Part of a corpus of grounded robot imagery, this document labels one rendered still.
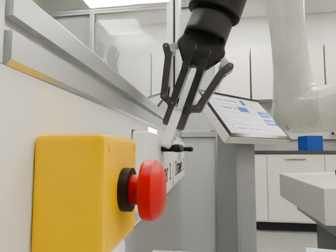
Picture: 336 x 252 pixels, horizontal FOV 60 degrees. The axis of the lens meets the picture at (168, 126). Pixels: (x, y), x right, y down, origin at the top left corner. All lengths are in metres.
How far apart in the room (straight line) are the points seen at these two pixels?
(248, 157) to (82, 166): 1.40
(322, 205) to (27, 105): 0.57
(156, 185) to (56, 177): 0.06
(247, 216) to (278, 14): 0.99
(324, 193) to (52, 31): 0.55
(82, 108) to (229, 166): 1.28
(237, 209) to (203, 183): 0.75
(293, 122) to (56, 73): 0.75
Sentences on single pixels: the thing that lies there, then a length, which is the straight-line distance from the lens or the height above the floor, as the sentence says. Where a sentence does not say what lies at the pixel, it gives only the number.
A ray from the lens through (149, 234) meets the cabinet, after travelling 0.53.
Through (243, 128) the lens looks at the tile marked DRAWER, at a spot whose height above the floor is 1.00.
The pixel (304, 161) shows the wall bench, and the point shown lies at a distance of 3.61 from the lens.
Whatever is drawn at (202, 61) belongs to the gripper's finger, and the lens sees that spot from 0.50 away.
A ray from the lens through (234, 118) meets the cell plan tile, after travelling 1.41.
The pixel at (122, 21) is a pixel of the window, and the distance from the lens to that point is 0.44.
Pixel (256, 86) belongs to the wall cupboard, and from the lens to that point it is 3.94.
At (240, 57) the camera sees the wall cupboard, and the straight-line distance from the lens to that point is 4.01.
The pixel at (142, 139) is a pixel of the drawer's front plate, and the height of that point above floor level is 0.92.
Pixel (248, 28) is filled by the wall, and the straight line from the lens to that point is 4.55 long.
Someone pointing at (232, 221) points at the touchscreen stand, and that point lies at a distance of 1.52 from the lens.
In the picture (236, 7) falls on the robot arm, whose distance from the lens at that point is 0.52.
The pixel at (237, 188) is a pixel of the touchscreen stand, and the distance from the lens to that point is 1.48.
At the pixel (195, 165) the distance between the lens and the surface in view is 2.19.
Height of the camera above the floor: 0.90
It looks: 5 degrees up
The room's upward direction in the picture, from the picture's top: straight up
